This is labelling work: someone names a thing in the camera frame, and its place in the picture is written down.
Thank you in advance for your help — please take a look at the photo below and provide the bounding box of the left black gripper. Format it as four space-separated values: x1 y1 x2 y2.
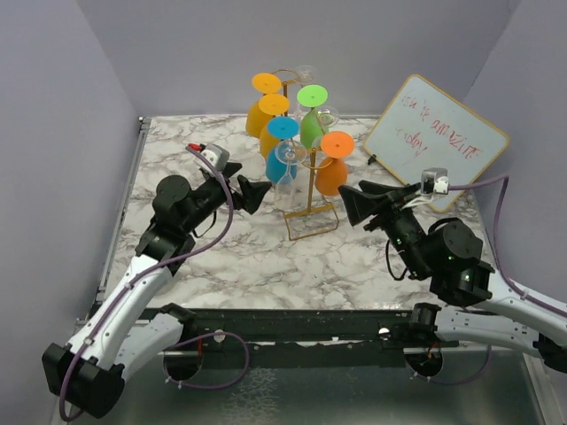
183 161 272 233

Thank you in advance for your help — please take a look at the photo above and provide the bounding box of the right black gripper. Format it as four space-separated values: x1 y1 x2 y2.
338 179 432 279

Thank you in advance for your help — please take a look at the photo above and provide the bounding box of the orange plastic wine glass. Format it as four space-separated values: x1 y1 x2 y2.
315 130 355 197

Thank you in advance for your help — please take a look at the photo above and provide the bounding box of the blue plastic wine glass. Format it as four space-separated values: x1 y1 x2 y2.
265 116 299 185

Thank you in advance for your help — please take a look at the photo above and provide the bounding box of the clear wine glass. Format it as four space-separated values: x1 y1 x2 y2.
312 105 340 149
275 139 307 211

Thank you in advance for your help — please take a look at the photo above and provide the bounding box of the yellow plastic wine glass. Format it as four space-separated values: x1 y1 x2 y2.
245 73 283 138

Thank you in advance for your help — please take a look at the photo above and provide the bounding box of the green plastic wine glass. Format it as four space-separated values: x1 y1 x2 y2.
297 84 328 149

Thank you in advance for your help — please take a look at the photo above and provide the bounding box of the clear glass blue tint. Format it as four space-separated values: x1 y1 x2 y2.
290 65 320 129

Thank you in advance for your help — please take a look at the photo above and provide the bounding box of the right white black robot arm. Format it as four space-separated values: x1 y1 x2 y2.
338 169 566 372

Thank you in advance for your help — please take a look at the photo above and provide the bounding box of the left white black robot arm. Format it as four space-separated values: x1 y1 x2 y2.
42 162 271 421

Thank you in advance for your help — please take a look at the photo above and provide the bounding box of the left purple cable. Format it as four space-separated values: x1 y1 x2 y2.
58 145 235 421

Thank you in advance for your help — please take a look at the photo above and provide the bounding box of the purple cable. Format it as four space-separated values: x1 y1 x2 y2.
447 174 567 320
58 145 235 421

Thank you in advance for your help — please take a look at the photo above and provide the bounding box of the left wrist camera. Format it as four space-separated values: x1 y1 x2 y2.
186 143 229 172

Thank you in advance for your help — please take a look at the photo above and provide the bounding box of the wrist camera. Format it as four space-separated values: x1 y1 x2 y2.
405 167 449 208
186 143 229 172

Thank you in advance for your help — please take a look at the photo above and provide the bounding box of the gold wire glass rack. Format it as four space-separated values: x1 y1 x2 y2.
275 66 338 242

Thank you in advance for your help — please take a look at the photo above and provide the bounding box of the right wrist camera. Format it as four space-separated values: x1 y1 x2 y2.
405 167 449 208

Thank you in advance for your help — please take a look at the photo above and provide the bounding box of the small whiteboard yellow frame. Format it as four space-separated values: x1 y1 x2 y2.
363 74 509 186

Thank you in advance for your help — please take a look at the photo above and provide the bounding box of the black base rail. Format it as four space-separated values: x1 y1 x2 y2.
145 305 448 368

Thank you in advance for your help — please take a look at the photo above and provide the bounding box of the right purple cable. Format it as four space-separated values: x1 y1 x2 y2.
447 174 567 320

